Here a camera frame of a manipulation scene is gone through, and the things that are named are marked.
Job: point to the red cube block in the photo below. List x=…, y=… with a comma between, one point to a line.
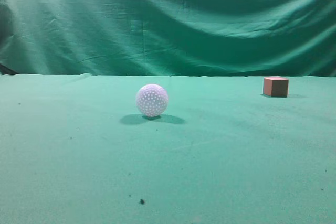
x=275, y=87

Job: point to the green backdrop cloth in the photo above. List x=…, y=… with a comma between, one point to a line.
x=169, y=37

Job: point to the white dimpled ball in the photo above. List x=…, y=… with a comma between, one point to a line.
x=152, y=100

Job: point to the green table cloth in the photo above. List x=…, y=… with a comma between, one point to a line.
x=76, y=149

